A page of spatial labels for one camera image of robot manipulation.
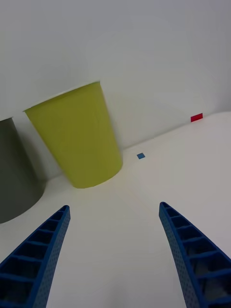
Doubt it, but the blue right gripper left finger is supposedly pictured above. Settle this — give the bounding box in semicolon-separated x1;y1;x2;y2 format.
0;205;71;308

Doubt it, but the grey plastic waste bin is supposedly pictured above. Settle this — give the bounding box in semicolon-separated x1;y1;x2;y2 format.
0;116;47;224

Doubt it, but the yellow-green plastic waste bin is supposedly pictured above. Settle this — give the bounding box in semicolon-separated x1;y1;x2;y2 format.
23;81;124;190

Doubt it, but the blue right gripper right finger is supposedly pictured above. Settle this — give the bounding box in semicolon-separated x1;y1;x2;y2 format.
158;201;231;308

